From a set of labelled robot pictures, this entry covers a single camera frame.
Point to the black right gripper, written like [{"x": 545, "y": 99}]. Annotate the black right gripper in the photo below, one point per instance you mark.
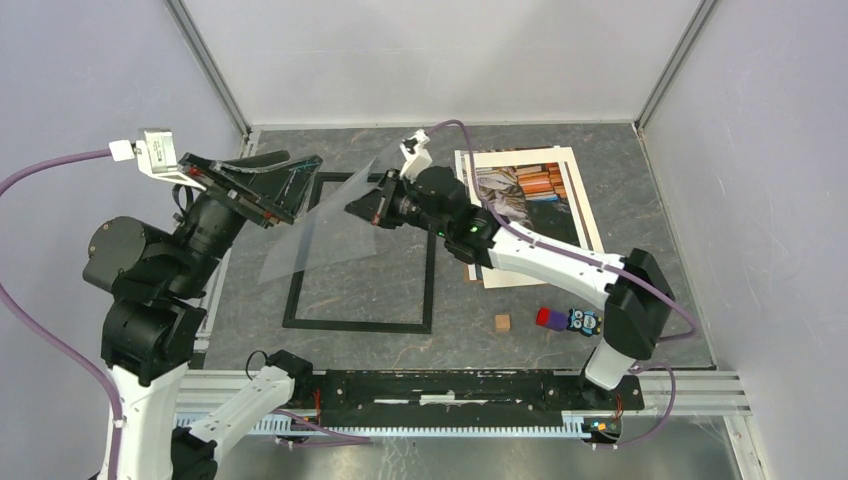
[{"x": 370, "y": 205}]

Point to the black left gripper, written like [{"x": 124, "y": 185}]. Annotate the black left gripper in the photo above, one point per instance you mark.
[{"x": 287, "y": 198}]

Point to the cat photo print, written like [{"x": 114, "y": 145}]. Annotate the cat photo print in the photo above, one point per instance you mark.
[{"x": 535, "y": 197}]

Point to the white mat board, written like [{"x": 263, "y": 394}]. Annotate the white mat board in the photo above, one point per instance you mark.
[{"x": 564, "y": 158}]

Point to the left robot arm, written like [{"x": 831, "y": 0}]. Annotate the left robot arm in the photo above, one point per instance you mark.
[{"x": 156, "y": 280}]

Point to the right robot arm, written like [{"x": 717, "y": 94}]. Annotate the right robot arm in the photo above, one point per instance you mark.
[{"x": 630, "y": 290}]

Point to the small wooden cube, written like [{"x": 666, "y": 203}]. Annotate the small wooden cube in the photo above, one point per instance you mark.
[{"x": 502, "y": 323}]

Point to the red purple toy brick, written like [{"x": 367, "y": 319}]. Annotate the red purple toy brick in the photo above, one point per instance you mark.
[{"x": 552, "y": 319}]

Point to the blue owl toy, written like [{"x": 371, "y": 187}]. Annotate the blue owl toy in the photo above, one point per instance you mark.
[{"x": 584, "y": 322}]

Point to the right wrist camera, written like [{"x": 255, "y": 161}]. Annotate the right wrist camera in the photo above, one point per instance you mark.
[{"x": 416, "y": 157}]

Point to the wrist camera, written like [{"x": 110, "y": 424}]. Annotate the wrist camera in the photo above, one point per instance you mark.
[
  {"x": 416, "y": 157},
  {"x": 155, "y": 155}
]

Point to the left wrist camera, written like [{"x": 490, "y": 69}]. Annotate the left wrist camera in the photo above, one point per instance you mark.
[{"x": 155, "y": 155}]

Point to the black picture frame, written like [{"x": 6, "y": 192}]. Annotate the black picture frame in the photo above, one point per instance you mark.
[{"x": 390, "y": 292}]

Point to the aluminium frame rail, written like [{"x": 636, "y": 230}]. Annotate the aluminium frame rail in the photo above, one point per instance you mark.
[{"x": 190, "y": 31}]

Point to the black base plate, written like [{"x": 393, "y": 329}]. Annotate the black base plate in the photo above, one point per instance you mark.
[{"x": 458, "y": 397}]

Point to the white cable duct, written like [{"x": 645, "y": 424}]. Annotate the white cable duct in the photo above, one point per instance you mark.
[{"x": 277, "y": 424}]

